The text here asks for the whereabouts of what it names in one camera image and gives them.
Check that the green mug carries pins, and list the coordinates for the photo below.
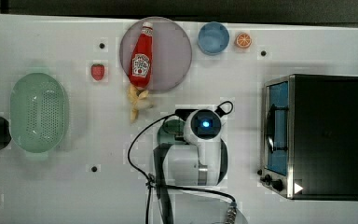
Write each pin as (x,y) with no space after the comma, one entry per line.
(171,132)

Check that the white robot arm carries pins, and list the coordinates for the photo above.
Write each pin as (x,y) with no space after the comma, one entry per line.
(199,161)

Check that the peeled banana toy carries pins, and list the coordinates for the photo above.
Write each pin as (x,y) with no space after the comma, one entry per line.
(139,99)

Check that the red ketchup bottle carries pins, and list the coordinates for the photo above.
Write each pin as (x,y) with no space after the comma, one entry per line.
(142,57)

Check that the grey round plate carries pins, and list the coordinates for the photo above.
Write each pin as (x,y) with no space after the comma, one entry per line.
(172,52)

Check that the blue bowl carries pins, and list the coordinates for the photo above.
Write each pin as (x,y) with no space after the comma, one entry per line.
(213,38)

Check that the red strawberry toy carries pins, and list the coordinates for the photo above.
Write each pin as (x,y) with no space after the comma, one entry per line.
(97,71)

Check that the orange slice toy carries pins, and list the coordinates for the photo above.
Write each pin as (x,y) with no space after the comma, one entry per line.
(243,41)

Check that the black toaster oven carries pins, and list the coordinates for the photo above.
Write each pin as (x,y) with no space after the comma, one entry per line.
(310,137)

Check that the green colander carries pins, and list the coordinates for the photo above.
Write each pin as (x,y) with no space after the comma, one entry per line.
(38,113)

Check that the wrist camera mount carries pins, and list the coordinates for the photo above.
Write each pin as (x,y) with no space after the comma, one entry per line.
(185,114)

